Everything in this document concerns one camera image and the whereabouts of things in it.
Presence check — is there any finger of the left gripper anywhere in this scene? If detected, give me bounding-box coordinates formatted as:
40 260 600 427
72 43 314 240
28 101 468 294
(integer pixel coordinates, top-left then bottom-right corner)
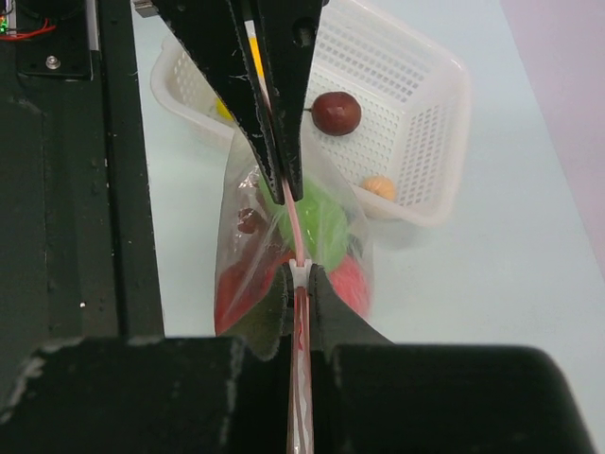
254 0 326 201
153 0 269 189

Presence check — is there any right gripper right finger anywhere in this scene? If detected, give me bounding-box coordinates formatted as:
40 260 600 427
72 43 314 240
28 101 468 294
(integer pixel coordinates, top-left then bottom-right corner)
309 266 595 453

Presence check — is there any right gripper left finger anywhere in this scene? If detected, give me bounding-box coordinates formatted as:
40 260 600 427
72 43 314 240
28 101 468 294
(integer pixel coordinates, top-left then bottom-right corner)
1 266 292 453

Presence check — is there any yellow toy mango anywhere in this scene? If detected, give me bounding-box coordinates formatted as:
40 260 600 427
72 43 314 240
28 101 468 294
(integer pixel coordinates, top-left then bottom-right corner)
215 35 266 122

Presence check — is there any red toy lobster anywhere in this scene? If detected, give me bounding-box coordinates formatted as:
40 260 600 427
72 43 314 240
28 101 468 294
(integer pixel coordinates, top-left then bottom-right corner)
214 208 294 335

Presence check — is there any red toy apple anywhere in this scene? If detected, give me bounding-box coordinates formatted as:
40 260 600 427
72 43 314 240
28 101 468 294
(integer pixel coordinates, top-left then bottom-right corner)
328 255 371 318

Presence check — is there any light green toy cucumber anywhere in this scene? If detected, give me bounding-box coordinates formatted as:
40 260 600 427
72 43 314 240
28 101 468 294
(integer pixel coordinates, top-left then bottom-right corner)
258 176 349 271

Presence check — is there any clear zip top bag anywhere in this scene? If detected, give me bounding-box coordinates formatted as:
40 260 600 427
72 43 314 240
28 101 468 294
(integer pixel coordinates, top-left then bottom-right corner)
213 84 377 454

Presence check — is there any white plastic basket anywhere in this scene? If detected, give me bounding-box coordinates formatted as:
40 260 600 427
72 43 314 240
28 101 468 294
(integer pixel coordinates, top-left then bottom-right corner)
151 1 471 227

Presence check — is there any beige toy mushroom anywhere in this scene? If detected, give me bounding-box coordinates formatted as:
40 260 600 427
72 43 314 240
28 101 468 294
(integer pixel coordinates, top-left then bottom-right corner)
361 175 397 201

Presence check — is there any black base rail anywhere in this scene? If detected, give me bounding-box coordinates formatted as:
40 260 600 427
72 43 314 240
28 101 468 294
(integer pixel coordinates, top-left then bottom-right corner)
1 1 164 393

